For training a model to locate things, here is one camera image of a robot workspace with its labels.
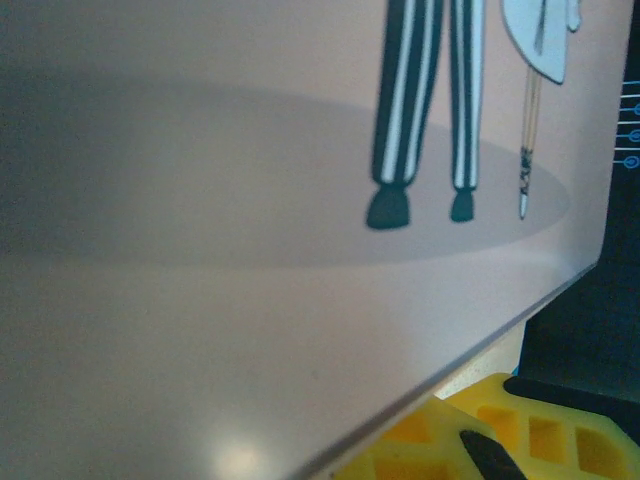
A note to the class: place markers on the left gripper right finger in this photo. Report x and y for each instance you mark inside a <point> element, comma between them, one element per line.
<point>565,450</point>

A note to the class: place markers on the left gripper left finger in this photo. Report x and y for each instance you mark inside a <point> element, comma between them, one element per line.
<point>420,450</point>

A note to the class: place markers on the pink box with cartoon print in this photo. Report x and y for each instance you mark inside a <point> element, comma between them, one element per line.
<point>200,200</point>

